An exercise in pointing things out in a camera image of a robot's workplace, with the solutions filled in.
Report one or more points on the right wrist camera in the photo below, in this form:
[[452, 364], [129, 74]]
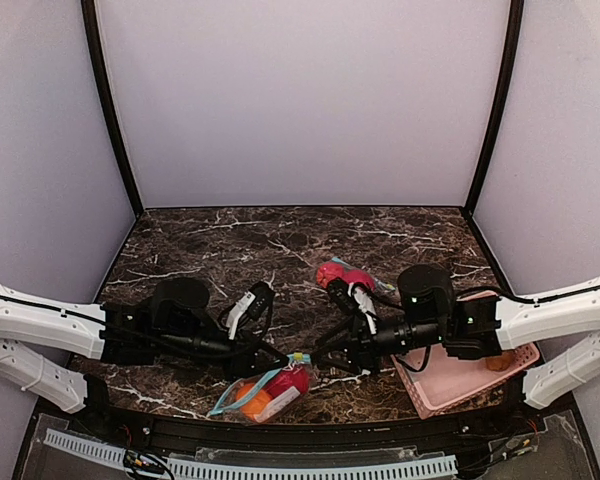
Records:
[[354, 300]]

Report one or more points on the left black frame post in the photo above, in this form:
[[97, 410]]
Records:
[[108, 108]]

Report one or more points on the red tomato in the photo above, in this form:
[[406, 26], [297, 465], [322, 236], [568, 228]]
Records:
[[357, 276]]

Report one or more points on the right black frame post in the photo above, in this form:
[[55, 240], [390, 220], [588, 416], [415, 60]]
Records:
[[505, 73]]

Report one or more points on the orange tangerine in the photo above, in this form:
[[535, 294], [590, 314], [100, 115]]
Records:
[[254, 407]]

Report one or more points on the brown kiwi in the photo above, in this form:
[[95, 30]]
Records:
[[500, 363]]

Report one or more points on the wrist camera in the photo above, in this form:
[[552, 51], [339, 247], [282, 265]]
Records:
[[251, 306], [354, 300]]

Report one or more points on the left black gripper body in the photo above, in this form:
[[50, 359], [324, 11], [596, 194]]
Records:
[[253, 357]]

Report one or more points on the black frame post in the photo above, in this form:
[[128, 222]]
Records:
[[108, 108], [505, 73]]

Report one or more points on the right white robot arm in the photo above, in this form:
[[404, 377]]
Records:
[[522, 320]]

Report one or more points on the pink plastic basket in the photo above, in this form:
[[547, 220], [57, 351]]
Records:
[[456, 371]]

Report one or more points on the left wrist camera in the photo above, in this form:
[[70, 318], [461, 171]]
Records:
[[251, 306]]

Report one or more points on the black front table rail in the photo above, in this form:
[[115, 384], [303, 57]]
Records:
[[471, 429]]

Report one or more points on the clear zip bag blue zipper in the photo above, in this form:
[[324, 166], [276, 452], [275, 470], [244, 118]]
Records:
[[382, 288]]

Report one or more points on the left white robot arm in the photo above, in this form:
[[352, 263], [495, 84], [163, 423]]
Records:
[[173, 321]]

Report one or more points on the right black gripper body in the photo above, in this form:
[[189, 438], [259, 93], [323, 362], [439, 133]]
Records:
[[358, 348]]

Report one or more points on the white slotted cable duct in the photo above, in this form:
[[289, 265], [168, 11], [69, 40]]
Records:
[[210, 463]]

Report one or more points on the red strawberry fruit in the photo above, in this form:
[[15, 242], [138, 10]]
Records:
[[298, 378]]

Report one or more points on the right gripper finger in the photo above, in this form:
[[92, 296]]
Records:
[[340, 338], [324, 362]]

